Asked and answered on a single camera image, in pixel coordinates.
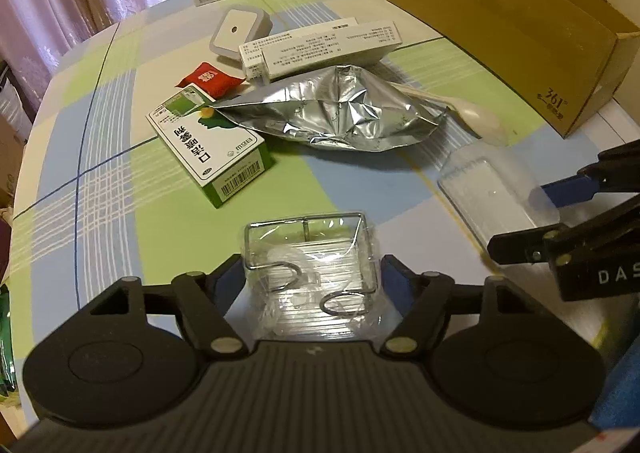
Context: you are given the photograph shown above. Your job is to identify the wire rack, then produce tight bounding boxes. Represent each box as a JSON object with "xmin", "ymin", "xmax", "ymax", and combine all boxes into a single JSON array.
[{"xmin": 242, "ymin": 211, "xmax": 388, "ymax": 341}]

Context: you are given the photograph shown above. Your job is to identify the green white spray box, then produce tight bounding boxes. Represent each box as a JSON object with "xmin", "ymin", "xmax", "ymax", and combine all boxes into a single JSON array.
[{"xmin": 146, "ymin": 84, "xmax": 274, "ymax": 208}]

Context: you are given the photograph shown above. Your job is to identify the white medicine tablet box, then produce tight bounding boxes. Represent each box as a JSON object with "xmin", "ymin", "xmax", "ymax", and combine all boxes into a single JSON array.
[{"xmin": 262, "ymin": 20, "xmax": 402, "ymax": 82}]

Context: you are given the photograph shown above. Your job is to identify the clear plastic lidded container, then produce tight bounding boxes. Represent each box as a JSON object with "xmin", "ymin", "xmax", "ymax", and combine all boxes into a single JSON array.
[{"xmin": 437, "ymin": 142, "xmax": 560, "ymax": 247}]

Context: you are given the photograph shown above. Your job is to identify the white plastic spoon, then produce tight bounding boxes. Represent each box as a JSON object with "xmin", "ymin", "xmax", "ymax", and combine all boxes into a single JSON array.
[{"xmin": 390, "ymin": 82, "xmax": 508, "ymax": 146}]

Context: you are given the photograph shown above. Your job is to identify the brown cardboard box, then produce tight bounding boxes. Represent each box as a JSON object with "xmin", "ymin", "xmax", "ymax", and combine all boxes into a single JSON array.
[{"xmin": 387, "ymin": 0, "xmax": 639, "ymax": 136}]

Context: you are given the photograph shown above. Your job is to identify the checked tablecloth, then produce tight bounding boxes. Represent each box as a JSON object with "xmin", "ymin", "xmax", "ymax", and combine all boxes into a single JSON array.
[{"xmin": 6, "ymin": 0, "xmax": 640, "ymax": 429}]

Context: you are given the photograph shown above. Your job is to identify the silver foil bag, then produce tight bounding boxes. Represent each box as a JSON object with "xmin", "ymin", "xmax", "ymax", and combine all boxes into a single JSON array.
[{"xmin": 215, "ymin": 65, "xmax": 447, "ymax": 153}]

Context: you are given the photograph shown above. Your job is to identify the green tissue pack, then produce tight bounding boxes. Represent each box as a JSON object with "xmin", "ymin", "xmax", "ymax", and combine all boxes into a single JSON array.
[{"xmin": 0, "ymin": 284, "xmax": 18, "ymax": 405}]

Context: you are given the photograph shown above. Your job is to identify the red snack packet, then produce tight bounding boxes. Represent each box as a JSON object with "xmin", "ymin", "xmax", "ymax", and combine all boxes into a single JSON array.
[{"xmin": 176, "ymin": 62, "xmax": 245, "ymax": 100}]

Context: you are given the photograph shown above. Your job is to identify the white square night light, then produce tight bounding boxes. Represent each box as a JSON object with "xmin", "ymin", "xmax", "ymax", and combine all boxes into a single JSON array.
[{"xmin": 209, "ymin": 5, "xmax": 272, "ymax": 62}]

